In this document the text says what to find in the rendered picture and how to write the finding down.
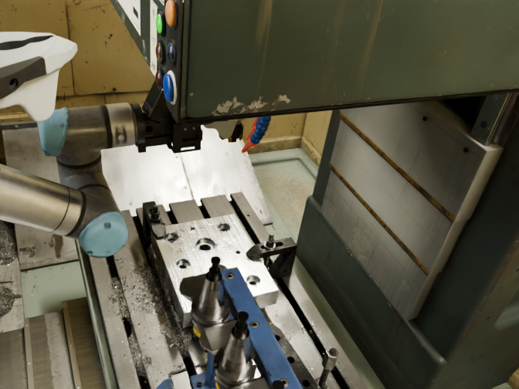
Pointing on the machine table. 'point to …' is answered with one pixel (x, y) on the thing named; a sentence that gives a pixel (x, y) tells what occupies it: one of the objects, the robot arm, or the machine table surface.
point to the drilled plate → (163, 252)
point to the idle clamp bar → (294, 360)
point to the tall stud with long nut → (327, 365)
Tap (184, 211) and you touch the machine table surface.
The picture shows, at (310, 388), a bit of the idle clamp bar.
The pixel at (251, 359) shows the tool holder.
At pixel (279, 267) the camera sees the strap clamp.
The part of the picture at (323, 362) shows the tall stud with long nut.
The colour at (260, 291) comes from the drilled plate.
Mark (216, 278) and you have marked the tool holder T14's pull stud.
